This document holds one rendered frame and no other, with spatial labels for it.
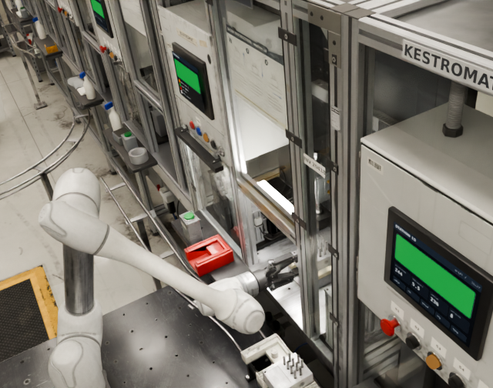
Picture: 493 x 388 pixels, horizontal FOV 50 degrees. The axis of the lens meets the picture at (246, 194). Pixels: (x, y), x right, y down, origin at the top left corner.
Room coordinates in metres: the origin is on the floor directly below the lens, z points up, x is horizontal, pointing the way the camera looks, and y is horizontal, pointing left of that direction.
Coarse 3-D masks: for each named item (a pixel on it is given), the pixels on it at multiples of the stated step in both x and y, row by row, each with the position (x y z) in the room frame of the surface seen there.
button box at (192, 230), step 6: (180, 216) 1.74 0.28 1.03; (186, 222) 1.70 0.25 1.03; (192, 222) 1.69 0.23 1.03; (198, 222) 1.71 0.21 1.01; (186, 228) 1.69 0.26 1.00; (192, 228) 1.69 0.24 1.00; (198, 228) 1.70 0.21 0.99; (186, 234) 1.71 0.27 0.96; (192, 234) 1.69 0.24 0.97; (198, 234) 1.70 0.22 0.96; (192, 240) 1.69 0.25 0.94; (198, 240) 1.70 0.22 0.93
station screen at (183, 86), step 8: (176, 56) 1.75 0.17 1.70; (184, 64) 1.69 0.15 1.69; (176, 72) 1.78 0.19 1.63; (184, 88) 1.73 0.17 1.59; (192, 88) 1.66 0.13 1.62; (200, 88) 1.59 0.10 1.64; (184, 96) 1.75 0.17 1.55; (192, 96) 1.68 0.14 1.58; (200, 96) 1.61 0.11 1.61; (200, 104) 1.62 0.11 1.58
